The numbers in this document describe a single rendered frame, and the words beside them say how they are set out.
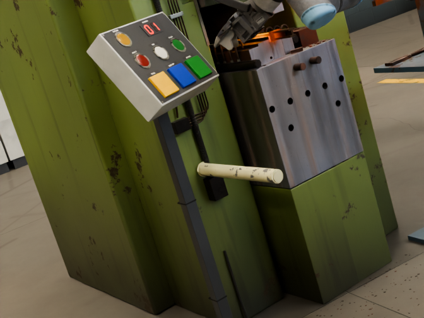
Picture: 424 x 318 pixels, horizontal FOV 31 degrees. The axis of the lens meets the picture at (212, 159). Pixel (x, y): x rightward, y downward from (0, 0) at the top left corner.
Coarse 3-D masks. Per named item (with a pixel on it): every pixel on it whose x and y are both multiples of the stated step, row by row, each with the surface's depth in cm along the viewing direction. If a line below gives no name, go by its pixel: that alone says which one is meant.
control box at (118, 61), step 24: (144, 24) 233; (168, 24) 242; (96, 48) 219; (120, 48) 219; (144, 48) 226; (168, 48) 234; (192, 48) 242; (120, 72) 218; (144, 72) 219; (192, 72) 234; (216, 72) 242; (144, 96) 217; (192, 96) 237
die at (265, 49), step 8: (240, 40) 286; (248, 40) 281; (256, 40) 277; (264, 40) 271; (280, 40) 274; (288, 40) 276; (216, 48) 296; (224, 48) 287; (240, 48) 278; (248, 48) 272; (256, 48) 268; (264, 48) 270; (272, 48) 272; (280, 48) 274; (288, 48) 276; (224, 56) 280; (232, 56) 276; (240, 56) 272; (248, 56) 268; (256, 56) 268; (264, 56) 270; (272, 56) 272; (280, 56) 274
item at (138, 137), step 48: (96, 0) 275; (144, 0) 259; (192, 0) 270; (144, 144) 287; (192, 144) 272; (144, 192) 304; (240, 192) 284; (240, 240) 285; (192, 288) 301; (240, 288) 286
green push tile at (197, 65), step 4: (196, 56) 239; (188, 60) 235; (192, 60) 236; (196, 60) 238; (200, 60) 239; (188, 64) 234; (192, 64) 235; (196, 64) 236; (200, 64) 237; (204, 64) 239; (192, 68) 234; (196, 68) 235; (200, 68) 236; (204, 68) 238; (208, 68) 239; (196, 72) 234; (200, 72) 235; (204, 72) 236; (208, 72) 238; (212, 72) 239; (200, 76) 234; (204, 76) 235
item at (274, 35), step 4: (288, 28) 264; (292, 28) 263; (268, 32) 270; (272, 32) 270; (276, 32) 268; (280, 32) 268; (284, 32) 266; (288, 32) 264; (292, 32) 263; (256, 36) 278; (260, 36) 276; (264, 36) 274; (272, 36) 270; (276, 36) 270; (280, 36) 268; (284, 36) 267; (288, 36) 264; (292, 36) 263; (272, 40) 270
